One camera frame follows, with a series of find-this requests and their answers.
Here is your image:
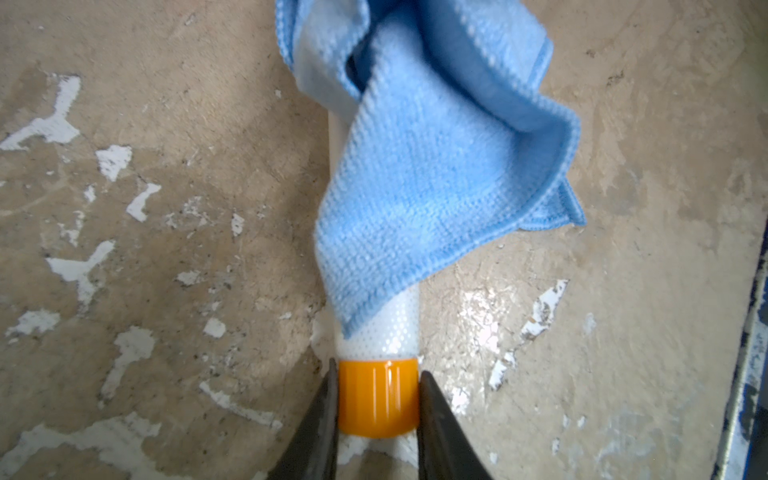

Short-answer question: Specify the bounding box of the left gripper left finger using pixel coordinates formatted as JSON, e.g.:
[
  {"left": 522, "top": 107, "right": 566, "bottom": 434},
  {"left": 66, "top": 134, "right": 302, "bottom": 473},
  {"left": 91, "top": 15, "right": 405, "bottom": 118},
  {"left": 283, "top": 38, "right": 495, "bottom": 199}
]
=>
[{"left": 267, "top": 359, "right": 339, "bottom": 480}]

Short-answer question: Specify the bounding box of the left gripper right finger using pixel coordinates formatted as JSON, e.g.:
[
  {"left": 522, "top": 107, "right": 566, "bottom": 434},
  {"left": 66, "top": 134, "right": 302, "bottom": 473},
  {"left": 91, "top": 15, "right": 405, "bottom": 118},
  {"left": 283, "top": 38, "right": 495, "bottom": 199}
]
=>
[{"left": 417, "top": 371, "right": 491, "bottom": 480}]

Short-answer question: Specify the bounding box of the orange cap toothpaste tube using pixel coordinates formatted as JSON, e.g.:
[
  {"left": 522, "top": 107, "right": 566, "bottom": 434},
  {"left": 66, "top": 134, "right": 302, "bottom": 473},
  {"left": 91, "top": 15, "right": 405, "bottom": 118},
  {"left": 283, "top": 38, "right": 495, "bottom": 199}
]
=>
[{"left": 326, "top": 110, "right": 422, "bottom": 439}]

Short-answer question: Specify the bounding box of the blue microfiber cloth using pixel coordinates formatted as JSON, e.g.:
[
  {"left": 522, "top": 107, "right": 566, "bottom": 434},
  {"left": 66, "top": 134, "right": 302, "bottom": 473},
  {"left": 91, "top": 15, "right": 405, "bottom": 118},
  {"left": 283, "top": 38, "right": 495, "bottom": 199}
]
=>
[{"left": 275, "top": 1, "right": 585, "bottom": 336}]

